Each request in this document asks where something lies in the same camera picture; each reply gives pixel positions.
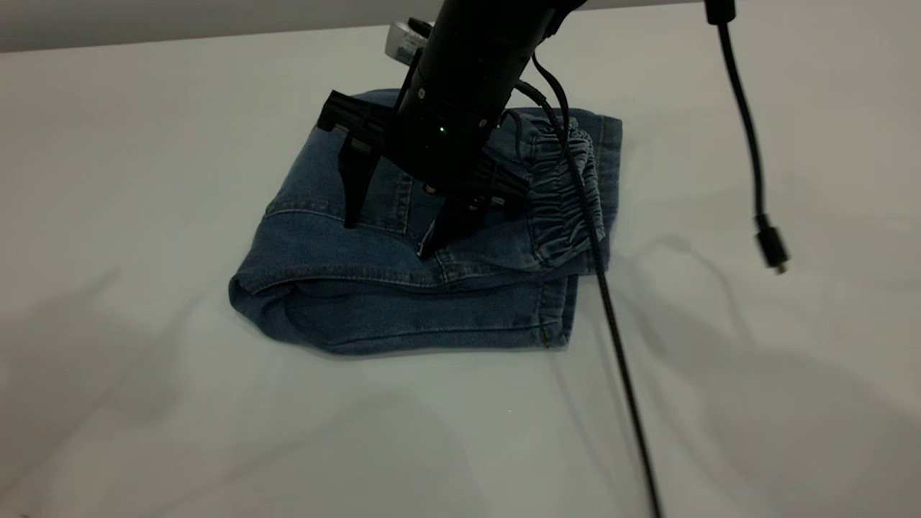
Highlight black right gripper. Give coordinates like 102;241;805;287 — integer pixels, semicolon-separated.
318;79;530;260

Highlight blue denim shorts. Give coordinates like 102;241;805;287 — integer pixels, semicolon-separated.
228;88;624;357

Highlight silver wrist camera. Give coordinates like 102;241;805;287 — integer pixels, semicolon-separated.
385;20;434;67

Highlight long black cable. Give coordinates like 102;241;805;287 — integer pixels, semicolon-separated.
514;54;664;518

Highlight black cable with plug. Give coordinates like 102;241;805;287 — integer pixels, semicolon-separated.
704;0;791;276

